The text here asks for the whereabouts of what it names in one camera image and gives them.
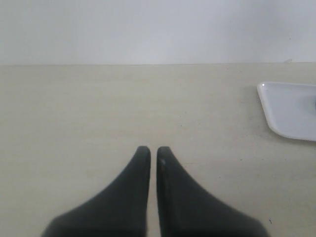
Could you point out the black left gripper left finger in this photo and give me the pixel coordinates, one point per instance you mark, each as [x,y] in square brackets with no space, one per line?
[120,210]

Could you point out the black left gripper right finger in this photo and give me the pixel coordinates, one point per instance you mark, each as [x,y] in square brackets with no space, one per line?
[186,209]

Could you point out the white rectangular plastic tray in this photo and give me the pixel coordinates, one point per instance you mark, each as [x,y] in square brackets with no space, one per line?
[289,109]

